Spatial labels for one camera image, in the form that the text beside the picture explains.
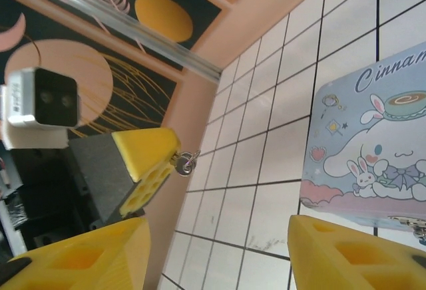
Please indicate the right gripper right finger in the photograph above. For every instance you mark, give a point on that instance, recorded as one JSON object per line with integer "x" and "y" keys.
{"x": 319, "y": 256}

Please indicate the large pink circle wall panel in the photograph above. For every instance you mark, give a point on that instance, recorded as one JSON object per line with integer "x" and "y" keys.
{"x": 100, "y": 64}

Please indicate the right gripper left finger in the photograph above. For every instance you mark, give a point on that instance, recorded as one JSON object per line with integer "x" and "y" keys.
{"x": 110, "y": 260}

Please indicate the blue cartoon tin box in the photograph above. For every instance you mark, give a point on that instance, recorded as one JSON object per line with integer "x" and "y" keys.
{"x": 366, "y": 137}

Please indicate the small silver key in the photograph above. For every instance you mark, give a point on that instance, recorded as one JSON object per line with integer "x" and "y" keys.
{"x": 184, "y": 167}

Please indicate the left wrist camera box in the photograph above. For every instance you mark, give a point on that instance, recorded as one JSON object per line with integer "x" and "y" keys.
{"x": 56, "y": 97}

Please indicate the orange oval leaf wall panel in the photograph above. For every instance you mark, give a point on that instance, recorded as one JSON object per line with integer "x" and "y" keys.
{"x": 163, "y": 17}

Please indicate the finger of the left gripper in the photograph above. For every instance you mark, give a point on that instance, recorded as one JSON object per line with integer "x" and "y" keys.
{"x": 143, "y": 193}
{"x": 146, "y": 147}

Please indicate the aluminium corner post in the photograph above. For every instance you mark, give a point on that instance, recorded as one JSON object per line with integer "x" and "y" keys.
{"x": 186, "y": 58}

